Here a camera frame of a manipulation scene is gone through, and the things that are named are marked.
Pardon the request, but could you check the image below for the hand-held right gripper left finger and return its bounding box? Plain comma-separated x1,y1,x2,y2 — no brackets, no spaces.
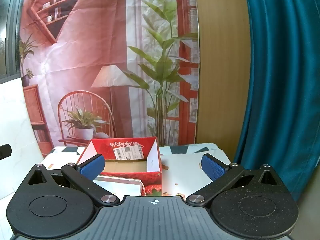
24,154,120,208

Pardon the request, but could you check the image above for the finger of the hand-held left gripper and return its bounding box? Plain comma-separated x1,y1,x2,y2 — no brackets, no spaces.
0,144,12,160

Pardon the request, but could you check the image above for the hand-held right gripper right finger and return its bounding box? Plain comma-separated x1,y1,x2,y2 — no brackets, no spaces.
186,153,283,208

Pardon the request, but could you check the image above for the white cloth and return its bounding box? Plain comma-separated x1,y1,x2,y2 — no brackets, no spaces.
96,176,146,197

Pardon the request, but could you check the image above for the red cardboard box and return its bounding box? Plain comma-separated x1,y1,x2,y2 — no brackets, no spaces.
76,137,163,197

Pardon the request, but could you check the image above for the printed tablecloth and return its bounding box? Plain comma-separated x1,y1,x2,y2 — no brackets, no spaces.
44,142,234,198

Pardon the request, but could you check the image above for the teal curtain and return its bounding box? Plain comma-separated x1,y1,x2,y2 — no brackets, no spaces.
232,0,320,202

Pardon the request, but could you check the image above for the dark window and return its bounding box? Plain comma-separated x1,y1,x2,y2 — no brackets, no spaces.
0,0,28,85

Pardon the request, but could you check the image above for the printed wall backdrop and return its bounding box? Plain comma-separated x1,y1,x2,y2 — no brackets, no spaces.
19,0,200,158

